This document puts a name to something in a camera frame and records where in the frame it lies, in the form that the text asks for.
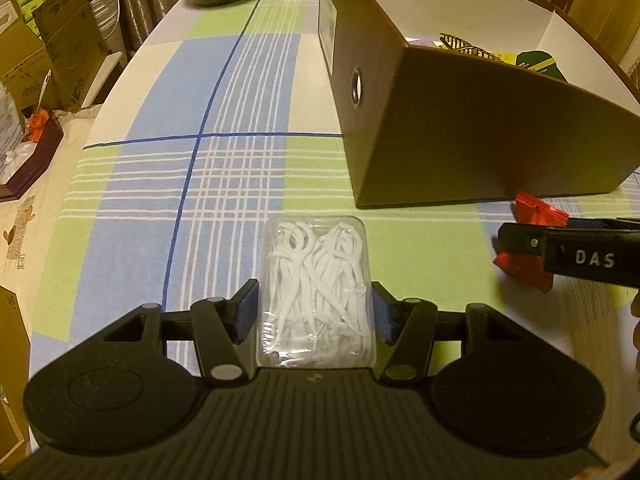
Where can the stack of metal bowls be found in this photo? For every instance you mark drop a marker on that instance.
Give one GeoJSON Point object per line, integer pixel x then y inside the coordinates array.
{"type": "Point", "coordinates": [105, 10]}

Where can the yellow snack packet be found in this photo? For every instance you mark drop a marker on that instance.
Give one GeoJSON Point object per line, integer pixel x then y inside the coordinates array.
{"type": "Point", "coordinates": [505, 57]}

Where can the person's right hand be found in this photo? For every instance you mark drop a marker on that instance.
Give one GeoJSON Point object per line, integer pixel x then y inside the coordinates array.
{"type": "Point", "coordinates": [636, 322]}

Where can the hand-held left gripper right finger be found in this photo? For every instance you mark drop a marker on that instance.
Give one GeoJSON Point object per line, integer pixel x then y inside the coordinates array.
{"type": "Point", "coordinates": [382, 310]}

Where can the silver foil bag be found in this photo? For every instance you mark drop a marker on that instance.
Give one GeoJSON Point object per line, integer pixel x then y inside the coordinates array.
{"type": "Point", "coordinates": [10, 125]}

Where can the plaid cloth covered desktop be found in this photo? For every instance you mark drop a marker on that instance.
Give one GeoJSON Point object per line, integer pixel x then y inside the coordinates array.
{"type": "Point", "coordinates": [200, 185]}

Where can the brown printed cardboard box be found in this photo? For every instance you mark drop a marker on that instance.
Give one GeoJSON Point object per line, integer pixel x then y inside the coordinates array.
{"type": "Point", "coordinates": [70, 35]}

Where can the dark wooden tray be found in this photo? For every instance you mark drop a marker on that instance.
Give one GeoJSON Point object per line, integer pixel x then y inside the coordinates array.
{"type": "Point", "coordinates": [35, 165]}

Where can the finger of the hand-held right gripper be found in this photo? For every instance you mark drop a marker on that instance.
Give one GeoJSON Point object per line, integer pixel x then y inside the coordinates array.
{"type": "Point", "coordinates": [520, 242]}
{"type": "Point", "coordinates": [610, 225]}

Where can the green hang-tag card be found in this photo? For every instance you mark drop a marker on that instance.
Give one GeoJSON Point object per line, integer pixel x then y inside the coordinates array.
{"type": "Point", "coordinates": [537, 62]}

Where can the clear floss pick box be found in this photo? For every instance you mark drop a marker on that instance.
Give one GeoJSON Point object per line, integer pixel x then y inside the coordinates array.
{"type": "Point", "coordinates": [315, 285]}

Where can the open cardboard box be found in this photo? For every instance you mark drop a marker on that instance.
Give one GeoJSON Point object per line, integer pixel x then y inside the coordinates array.
{"type": "Point", "coordinates": [12, 360]}

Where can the beige printed cloth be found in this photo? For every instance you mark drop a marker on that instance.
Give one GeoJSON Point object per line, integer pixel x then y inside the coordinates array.
{"type": "Point", "coordinates": [45, 240]}

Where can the yellow curtain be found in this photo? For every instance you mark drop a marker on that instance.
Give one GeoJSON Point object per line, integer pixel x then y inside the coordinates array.
{"type": "Point", "coordinates": [610, 0]}

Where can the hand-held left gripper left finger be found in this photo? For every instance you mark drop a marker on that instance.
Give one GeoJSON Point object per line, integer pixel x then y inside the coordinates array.
{"type": "Point", "coordinates": [247, 310]}

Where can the plain cardboard box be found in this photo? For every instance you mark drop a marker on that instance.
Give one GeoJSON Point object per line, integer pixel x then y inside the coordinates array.
{"type": "Point", "coordinates": [20, 50]}

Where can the red snack packet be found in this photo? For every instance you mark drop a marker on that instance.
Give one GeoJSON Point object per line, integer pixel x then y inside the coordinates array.
{"type": "Point", "coordinates": [525, 272]}

